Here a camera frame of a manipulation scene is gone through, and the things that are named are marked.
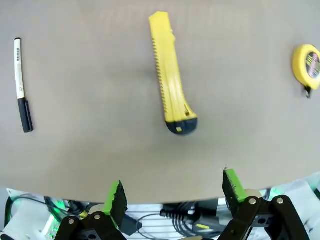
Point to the yellow utility knife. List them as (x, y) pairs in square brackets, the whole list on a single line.
[(170, 75)]

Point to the yellow tape measure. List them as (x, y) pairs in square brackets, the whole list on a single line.
[(302, 67)]

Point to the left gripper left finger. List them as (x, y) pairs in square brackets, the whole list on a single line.
[(117, 207)]

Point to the white equipment housing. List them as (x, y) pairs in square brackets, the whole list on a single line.
[(27, 215), (300, 190)]

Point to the white pen with black cap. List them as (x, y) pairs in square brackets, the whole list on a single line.
[(19, 75)]

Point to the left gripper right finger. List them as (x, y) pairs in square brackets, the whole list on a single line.
[(232, 195)]

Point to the black plug box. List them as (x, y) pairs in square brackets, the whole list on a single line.
[(131, 225)]

